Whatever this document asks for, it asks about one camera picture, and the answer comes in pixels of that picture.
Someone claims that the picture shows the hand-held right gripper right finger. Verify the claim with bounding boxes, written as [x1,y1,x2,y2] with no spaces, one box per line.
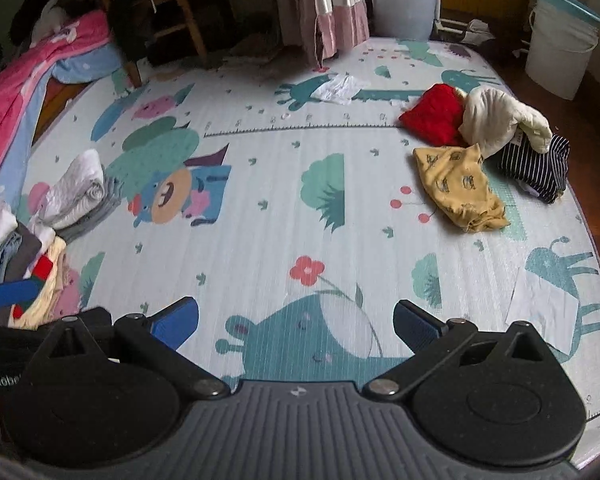
[362,299,561,402]

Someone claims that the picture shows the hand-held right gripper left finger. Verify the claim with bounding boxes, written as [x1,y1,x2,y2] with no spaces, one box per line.
[27,296,231,401]

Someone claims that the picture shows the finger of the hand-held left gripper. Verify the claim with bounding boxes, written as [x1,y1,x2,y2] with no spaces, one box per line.
[0,280,46,308]
[0,306,114,358]

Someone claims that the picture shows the folded denim jeans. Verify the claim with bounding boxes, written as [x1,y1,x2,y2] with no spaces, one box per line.
[0,232,23,286]

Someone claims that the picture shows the cream knit with red trim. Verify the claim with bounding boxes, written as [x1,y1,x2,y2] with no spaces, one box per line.
[10,237,71,331]

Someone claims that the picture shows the folded brown grey sweater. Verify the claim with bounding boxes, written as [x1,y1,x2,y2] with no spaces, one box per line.
[2,222,43,281]

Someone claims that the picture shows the folded beige garment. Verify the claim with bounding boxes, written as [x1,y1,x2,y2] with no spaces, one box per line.
[60,252,76,293]

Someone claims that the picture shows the folded white thin garment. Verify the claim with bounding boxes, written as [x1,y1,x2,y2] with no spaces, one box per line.
[27,200,63,246]

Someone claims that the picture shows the folded grey garment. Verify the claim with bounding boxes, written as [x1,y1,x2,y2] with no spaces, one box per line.
[57,175,126,241]

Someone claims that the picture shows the folded white quilted garment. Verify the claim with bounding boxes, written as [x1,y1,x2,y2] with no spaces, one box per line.
[39,149,106,228]

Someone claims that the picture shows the flat white paper sheet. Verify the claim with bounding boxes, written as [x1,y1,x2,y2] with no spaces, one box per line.
[504,266,581,342]

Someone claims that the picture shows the cartoon printed play mat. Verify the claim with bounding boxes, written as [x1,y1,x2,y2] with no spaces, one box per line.
[20,35,600,428]

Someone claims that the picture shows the yellow printed garment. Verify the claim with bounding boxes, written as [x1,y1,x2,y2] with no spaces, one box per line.
[412,143,511,233]

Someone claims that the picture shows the navy striped garment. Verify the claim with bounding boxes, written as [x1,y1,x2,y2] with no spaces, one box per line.
[495,134,571,205]

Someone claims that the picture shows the pink printed blanket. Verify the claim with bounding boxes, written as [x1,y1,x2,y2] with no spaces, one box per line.
[0,10,113,201]

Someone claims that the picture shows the red garment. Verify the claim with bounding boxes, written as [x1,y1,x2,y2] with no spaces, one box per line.
[399,83,468,147]

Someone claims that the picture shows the cream fleece garment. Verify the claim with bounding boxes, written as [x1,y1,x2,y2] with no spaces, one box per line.
[459,85,553,158]

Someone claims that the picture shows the crumpled white paper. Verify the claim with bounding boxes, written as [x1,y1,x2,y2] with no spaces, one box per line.
[311,74,372,105]

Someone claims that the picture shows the stack of flat books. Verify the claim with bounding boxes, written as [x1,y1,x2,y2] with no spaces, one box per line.
[215,35,286,73]

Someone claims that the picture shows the grey white cloth bundle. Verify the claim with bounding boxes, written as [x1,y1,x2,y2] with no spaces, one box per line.
[30,0,81,43]

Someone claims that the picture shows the wooden chair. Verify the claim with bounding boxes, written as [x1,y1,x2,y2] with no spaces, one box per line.
[80,0,212,87]

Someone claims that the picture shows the white low rack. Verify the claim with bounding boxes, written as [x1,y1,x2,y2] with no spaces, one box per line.
[434,19,468,38]

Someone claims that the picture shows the crumpled off-white cloth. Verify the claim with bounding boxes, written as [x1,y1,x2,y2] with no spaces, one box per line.
[462,19,497,45]

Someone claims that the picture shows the white bucket with teal lid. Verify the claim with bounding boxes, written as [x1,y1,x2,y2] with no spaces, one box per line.
[524,0,600,101]

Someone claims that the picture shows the large white bucket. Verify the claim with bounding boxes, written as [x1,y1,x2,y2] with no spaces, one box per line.
[367,0,441,41]

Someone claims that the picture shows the pink grey curtain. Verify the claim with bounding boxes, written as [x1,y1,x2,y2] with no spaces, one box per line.
[275,0,371,67]

